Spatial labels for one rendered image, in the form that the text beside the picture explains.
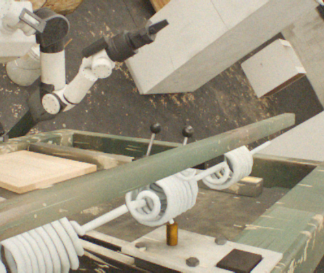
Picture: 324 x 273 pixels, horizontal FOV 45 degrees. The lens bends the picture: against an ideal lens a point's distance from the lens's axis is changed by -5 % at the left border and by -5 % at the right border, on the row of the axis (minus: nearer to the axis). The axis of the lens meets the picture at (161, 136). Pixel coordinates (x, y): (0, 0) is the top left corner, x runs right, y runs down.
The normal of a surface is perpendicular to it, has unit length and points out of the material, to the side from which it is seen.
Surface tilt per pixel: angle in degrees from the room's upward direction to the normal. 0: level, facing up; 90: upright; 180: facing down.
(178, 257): 57
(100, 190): 33
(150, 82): 90
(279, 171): 90
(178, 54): 90
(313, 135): 90
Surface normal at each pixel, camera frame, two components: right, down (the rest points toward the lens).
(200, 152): 0.82, 0.10
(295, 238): 0.00, -0.98
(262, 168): -0.58, 0.15
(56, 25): 0.56, 0.44
